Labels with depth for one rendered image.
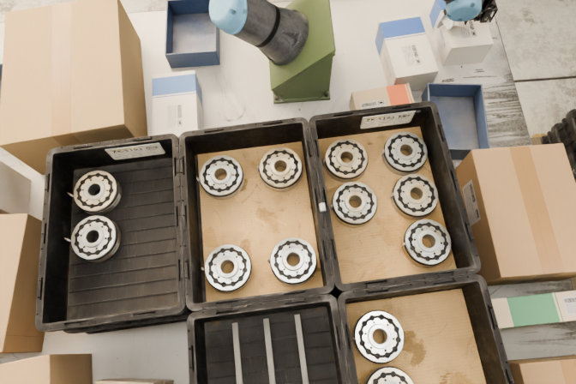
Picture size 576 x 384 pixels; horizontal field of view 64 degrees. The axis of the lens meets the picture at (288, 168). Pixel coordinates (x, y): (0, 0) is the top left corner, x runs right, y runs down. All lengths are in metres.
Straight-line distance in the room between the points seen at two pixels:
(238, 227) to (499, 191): 0.61
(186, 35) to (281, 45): 0.40
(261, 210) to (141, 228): 0.28
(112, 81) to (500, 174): 0.96
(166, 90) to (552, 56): 1.87
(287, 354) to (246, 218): 0.31
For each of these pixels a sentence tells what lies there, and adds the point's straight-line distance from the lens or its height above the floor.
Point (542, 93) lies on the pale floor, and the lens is 2.45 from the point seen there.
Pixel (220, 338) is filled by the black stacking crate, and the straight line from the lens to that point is 1.07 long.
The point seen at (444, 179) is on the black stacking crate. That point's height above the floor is 0.89.
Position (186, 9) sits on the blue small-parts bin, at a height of 0.72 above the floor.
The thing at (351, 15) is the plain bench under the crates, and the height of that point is 0.70.
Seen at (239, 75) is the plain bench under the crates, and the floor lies 0.70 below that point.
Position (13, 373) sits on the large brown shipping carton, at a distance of 1.13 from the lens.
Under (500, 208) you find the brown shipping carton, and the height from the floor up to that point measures 0.86.
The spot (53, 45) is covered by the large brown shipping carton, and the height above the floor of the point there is 0.90.
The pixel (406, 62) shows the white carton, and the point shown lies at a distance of 1.35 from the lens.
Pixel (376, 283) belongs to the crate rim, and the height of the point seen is 0.93.
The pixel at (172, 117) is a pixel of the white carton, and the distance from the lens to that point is 1.28.
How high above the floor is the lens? 1.88
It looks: 68 degrees down
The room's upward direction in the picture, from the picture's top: 4 degrees counter-clockwise
